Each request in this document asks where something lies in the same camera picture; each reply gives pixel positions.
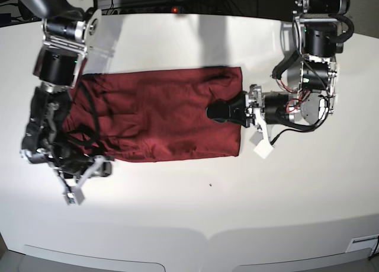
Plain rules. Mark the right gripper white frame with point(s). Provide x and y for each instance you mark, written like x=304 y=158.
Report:
x=74 y=173

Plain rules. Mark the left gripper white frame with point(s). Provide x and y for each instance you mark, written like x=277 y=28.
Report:
x=245 y=109

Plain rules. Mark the dark red long-sleeve shirt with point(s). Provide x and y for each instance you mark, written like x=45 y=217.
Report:
x=156 y=116

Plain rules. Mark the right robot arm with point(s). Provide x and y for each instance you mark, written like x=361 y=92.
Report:
x=69 y=28

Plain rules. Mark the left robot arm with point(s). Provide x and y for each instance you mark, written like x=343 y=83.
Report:
x=307 y=78

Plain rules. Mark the power strip with red light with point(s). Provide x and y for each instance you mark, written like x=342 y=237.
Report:
x=147 y=10

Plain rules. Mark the white label plate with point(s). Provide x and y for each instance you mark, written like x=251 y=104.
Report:
x=363 y=242

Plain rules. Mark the grey right table tray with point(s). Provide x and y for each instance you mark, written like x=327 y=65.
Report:
x=308 y=264

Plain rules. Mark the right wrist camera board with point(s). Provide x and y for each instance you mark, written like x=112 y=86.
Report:
x=70 y=198

